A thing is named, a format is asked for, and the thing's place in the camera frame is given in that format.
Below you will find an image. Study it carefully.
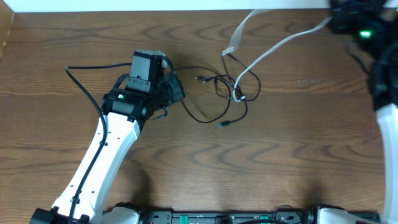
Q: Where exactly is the white usb cable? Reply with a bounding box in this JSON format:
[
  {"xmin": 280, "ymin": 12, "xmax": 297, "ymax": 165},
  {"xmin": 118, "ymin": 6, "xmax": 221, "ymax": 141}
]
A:
[{"xmin": 221, "ymin": 9, "xmax": 333, "ymax": 103}]

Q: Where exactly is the black usb cable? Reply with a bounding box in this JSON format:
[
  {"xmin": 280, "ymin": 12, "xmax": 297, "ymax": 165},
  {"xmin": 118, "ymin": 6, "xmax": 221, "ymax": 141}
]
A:
[{"xmin": 174, "ymin": 53, "xmax": 261, "ymax": 128}]

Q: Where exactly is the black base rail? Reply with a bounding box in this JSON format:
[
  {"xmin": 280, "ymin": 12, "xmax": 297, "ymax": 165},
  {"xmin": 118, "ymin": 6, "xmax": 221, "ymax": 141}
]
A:
[{"xmin": 105, "ymin": 205, "xmax": 382, "ymax": 224}]

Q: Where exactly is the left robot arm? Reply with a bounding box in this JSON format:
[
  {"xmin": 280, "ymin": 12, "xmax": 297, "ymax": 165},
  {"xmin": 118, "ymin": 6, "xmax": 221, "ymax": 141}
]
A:
[{"xmin": 30, "ymin": 50, "xmax": 185, "ymax": 223}]

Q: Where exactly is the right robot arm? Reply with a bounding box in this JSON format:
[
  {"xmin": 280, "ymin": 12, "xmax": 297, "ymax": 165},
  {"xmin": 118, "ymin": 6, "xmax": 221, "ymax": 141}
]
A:
[{"xmin": 328, "ymin": 0, "xmax": 397, "ymax": 223}]

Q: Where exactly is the wooden panel at left edge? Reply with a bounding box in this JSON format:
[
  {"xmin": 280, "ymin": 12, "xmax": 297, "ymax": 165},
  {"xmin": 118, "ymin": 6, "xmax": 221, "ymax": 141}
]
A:
[{"xmin": 0, "ymin": 0, "xmax": 15, "ymax": 58}]

